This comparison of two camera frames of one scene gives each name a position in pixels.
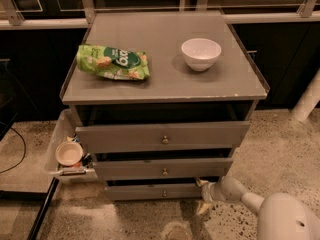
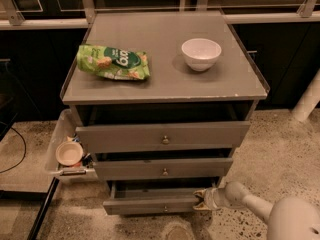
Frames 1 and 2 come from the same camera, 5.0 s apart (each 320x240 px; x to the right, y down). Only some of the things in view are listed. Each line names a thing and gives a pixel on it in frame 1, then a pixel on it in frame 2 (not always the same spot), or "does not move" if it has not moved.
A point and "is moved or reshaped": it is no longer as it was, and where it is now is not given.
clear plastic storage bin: (65, 161) does not move
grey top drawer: (123, 136) does not move
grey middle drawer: (162, 169) does not move
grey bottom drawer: (148, 190) is moved or reshaped
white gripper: (209, 191) to (210, 199)
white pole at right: (308, 100) does not move
